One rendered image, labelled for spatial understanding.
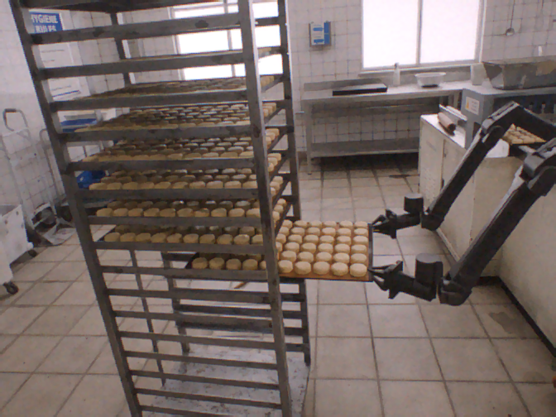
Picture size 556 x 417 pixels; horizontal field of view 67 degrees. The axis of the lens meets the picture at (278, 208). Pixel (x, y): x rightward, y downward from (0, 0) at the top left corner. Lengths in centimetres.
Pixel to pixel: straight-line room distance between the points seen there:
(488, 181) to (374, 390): 129
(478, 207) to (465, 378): 95
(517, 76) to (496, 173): 51
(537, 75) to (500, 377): 151
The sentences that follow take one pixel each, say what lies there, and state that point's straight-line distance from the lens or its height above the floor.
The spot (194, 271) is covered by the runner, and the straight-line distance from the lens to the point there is 137.
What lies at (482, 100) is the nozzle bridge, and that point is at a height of 115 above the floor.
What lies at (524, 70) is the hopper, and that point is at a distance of 257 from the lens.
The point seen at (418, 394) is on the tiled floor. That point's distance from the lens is 216.
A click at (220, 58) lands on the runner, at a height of 150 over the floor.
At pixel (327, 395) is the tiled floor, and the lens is 212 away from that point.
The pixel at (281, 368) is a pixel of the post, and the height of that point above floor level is 54.
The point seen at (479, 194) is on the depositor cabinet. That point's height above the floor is 63.
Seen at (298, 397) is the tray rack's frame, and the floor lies 15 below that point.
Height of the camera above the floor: 154
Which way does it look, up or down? 22 degrees down
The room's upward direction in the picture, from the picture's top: 5 degrees counter-clockwise
